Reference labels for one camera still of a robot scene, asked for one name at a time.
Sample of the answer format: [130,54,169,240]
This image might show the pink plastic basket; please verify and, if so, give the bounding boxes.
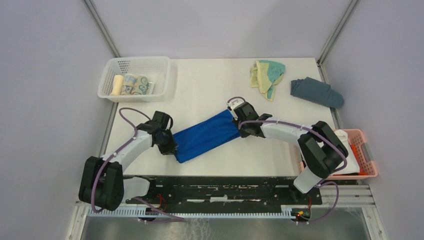
[294,128,379,181]

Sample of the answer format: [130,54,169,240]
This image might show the grey blue towel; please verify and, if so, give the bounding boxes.
[290,77,344,109]

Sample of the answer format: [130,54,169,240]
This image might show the patterned rolled towel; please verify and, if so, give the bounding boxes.
[131,75,155,95]
[121,73,137,95]

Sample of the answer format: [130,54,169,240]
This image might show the white cable duct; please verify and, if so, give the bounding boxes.
[87,205,298,220]

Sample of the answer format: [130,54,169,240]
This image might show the patterned rolled towel right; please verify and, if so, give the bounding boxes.
[131,75,155,95]

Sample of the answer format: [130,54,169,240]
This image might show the white plastic basket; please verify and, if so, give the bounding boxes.
[97,56,171,103]

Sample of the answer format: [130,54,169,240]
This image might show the white cloth in pink basket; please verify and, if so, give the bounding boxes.
[331,129,360,176]

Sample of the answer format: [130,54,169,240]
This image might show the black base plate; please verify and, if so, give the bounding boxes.
[124,175,324,214]

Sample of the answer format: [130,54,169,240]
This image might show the green yellow towel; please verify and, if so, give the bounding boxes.
[249,60,286,102]

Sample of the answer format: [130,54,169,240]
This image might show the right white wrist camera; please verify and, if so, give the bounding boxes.
[227,99,245,120]

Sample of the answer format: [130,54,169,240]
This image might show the orange item in basket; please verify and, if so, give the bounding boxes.
[350,144,368,176]

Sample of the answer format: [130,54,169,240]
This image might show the purple cable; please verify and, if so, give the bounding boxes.
[90,107,186,223]
[226,96,349,225]

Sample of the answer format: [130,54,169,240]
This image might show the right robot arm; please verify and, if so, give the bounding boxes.
[227,99,349,204]

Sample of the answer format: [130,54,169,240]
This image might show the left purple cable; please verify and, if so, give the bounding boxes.
[90,107,186,223]

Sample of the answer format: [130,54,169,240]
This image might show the patterned rolled towel left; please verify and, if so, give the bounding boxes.
[121,73,137,95]

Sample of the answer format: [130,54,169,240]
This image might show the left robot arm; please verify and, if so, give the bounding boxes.
[78,108,177,213]

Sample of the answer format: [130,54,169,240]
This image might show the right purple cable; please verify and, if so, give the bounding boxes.
[226,96,349,225]

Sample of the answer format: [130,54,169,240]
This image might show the cream rolled towel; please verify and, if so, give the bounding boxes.
[109,74,124,96]

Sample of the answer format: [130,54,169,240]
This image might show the aluminium frame rails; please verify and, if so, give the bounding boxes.
[64,183,388,240]

